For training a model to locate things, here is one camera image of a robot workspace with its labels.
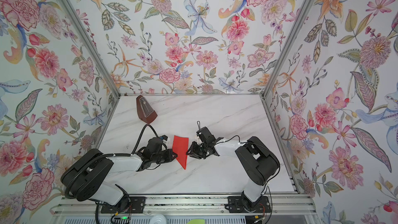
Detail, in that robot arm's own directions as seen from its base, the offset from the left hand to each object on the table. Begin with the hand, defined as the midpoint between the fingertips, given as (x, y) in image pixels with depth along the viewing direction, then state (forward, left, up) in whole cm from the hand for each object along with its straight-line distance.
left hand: (179, 157), depth 88 cm
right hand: (+2, -4, +1) cm, 4 cm away
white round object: (-29, +7, +4) cm, 30 cm away
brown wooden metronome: (+27, +23, +8) cm, 36 cm away
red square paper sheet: (+7, 0, 0) cm, 7 cm away
